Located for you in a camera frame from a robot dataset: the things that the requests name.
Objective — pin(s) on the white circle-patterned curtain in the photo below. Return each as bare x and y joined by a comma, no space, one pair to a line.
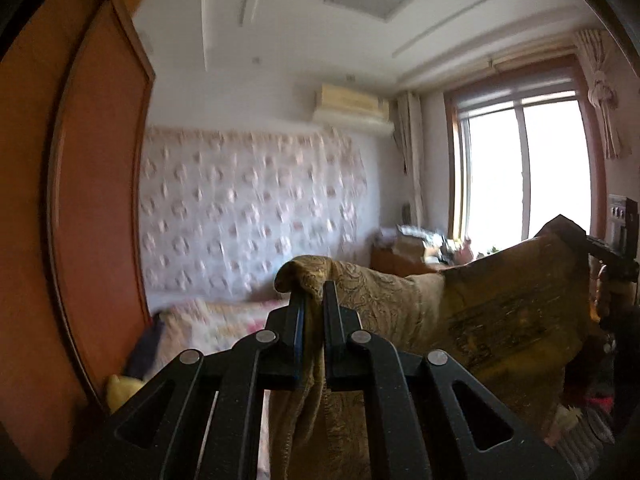
221,211

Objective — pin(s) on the white wall air conditioner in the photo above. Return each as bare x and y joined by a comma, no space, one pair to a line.
350,110

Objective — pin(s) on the long wooden sideboard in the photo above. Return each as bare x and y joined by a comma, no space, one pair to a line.
385,261

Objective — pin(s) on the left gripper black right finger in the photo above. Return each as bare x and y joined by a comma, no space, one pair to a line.
427,417

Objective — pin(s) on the tied beige window curtain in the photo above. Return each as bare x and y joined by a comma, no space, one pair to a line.
594,47

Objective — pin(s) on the brown gold patterned garment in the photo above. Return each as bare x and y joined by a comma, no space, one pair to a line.
513,319

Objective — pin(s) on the bright window with frame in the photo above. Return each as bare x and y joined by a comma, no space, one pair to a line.
523,148

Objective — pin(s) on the dark blue blanket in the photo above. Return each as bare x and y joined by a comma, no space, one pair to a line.
141,359

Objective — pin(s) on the pink figurine on sideboard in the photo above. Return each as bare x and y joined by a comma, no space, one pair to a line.
464,254

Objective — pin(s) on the red-brown wooden wardrobe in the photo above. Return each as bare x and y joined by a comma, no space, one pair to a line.
75,92

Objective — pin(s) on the yellow plush toy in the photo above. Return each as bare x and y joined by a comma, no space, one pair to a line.
119,389

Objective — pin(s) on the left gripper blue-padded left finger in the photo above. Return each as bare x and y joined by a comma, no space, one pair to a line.
200,416

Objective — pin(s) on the pink floral bed quilt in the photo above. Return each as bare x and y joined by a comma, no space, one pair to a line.
208,327

